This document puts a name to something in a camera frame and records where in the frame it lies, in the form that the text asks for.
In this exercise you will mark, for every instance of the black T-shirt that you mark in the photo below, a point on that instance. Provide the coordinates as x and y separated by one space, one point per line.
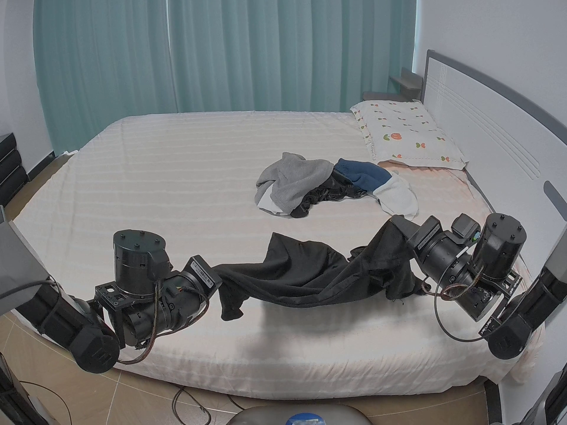
310 272

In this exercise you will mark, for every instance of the grey knitted garment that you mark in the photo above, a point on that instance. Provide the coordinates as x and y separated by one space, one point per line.
296 179

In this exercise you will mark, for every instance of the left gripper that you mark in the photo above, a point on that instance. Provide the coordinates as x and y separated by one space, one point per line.
177 299

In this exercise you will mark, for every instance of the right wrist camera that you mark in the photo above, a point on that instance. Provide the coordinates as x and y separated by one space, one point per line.
465 226

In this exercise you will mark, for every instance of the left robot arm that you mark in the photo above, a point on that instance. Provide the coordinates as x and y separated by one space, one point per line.
137 255

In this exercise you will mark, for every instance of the dark blue garment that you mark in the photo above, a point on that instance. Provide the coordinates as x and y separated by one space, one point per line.
361 173

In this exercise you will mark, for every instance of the black chest of drawers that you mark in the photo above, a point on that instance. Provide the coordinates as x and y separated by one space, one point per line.
11 166

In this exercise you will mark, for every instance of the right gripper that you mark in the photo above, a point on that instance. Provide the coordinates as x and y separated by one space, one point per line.
447 259

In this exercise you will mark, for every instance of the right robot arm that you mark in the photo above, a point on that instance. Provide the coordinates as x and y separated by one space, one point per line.
505 246

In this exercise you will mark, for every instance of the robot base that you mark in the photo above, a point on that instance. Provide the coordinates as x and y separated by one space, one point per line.
265 416

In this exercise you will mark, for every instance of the blue-green curtain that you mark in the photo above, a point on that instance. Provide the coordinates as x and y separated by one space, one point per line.
106 51
292 38

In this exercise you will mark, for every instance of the white garment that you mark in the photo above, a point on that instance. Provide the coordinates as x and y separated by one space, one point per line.
398 197

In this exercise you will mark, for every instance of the grey bedside table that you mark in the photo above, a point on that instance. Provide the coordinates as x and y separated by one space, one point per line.
403 82

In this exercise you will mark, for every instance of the black shiny garment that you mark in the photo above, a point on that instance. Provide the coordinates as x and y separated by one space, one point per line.
332 191

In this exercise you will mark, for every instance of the bed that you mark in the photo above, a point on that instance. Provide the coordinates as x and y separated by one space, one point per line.
177 171

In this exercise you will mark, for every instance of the white printed pillow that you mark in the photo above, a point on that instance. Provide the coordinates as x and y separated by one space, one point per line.
407 131

